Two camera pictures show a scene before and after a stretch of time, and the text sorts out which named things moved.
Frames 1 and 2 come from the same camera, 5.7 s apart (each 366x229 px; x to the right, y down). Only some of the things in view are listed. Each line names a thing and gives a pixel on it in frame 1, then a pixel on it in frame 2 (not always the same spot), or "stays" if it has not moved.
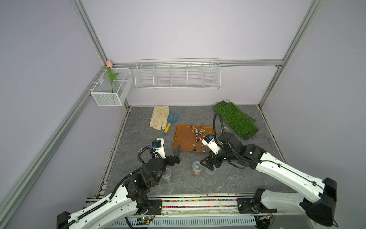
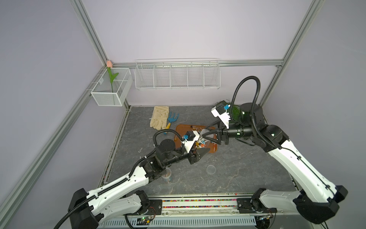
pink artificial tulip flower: x=109 y=65 stays
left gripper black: x=176 y=157 -> x=199 y=152
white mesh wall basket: x=112 y=87 stays
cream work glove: x=159 y=117 stays
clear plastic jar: x=167 y=175 stays
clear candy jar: x=197 y=167 -> x=202 y=143
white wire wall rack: x=177 y=74 stays
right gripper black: x=211 y=156 -> x=221 y=134
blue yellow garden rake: x=170 y=119 stays
